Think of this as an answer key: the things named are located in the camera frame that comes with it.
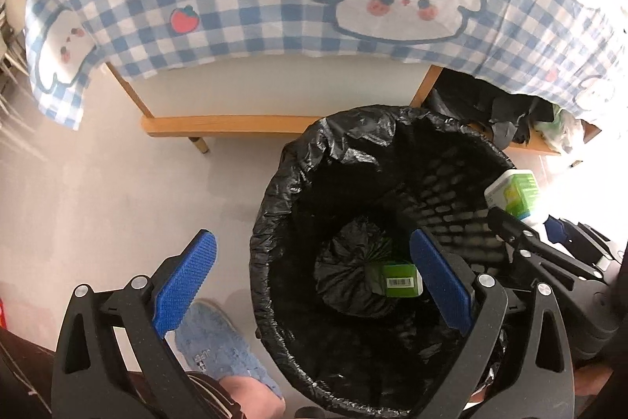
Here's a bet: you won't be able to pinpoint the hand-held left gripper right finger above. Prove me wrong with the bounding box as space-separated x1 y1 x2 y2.
409 229 575 419

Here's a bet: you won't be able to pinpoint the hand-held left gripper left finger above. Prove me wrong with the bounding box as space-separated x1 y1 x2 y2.
51 229 231 419

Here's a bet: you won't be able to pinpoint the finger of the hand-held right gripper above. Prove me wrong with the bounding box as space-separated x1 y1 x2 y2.
488 207 606 287
544 214 626 270

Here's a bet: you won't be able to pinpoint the green and white box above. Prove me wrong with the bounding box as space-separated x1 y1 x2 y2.
483 168 548 226

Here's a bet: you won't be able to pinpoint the black trash bin with liner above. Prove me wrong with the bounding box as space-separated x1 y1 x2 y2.
249 105 535 419

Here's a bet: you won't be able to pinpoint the person's right forearm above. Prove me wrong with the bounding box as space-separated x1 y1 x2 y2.
575 357 620 396

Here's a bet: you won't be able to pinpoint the green cardboard box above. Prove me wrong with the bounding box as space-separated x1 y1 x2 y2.
365 262 424 299

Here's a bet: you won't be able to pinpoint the blue fluffy slipper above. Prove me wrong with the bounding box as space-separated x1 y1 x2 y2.
174 300 284 403

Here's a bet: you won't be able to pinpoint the pale green plastic bag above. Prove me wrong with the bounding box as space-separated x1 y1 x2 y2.
532 105 587 155

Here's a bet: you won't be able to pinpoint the black plastic bags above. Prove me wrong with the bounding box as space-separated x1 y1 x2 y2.
424 68 555 150

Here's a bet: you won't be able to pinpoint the person's leg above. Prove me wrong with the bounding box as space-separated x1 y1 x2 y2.
216 372 288 419

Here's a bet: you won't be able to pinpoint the dark brown pants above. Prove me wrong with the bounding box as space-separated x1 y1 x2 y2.
0 326 246 419

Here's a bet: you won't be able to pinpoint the wooden table frame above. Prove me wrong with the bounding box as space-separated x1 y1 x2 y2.
105 62 602 155

